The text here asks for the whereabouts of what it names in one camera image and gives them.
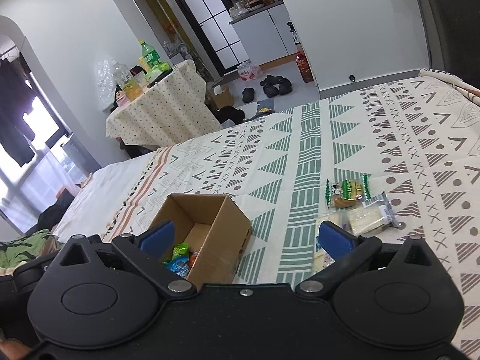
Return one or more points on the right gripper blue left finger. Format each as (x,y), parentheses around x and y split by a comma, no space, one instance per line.
(141,255)

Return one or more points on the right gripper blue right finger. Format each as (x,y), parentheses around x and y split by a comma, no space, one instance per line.
(351,256)

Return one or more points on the blueberry cake package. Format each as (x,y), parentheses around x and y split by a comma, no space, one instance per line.
(331,241)

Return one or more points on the light green snack packet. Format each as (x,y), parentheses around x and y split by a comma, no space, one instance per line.
(181,251)

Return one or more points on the blue snack packet in box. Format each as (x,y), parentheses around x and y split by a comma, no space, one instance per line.
(180,266)

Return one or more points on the white sandwich bread package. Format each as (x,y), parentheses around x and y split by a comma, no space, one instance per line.
(374,214)

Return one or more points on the orange snack packet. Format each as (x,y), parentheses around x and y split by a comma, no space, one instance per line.
(192,259)

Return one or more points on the green cookie packet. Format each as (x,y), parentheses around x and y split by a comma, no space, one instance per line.
(347,193)

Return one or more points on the brown cardboard box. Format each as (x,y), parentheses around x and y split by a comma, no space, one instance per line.
(215,229)

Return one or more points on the green quilt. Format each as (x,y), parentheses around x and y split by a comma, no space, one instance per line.
(25,249)

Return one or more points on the patterned bed blanket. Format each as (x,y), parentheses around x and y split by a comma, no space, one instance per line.
(416,140)

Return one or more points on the table with dotted cloth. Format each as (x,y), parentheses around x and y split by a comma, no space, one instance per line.
(170,112)

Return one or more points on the yellow juice bottle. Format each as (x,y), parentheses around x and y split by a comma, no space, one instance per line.
(126,81)

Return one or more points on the small cardboard floor box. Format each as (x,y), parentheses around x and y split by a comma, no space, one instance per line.
(221,96)

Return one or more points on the green tissue box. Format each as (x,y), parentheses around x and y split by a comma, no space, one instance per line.
(158,72)

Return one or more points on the black shoes pile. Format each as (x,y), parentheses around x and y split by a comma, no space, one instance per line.
(276,85)

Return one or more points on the red oil bottle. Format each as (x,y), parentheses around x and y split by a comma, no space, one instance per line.
(303,66)

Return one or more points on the black shoe single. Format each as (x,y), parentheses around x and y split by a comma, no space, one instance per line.
(248,95)

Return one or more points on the green soda bottle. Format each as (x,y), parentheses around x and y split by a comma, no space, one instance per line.
(150,55)

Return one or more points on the hanging dark clothes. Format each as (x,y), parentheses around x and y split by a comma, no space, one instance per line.
(16,100)

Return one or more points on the water bottle pack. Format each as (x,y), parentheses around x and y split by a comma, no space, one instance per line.
(249,71)

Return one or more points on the white kitchen cabinet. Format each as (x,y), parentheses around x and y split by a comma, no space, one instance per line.
(265,35)

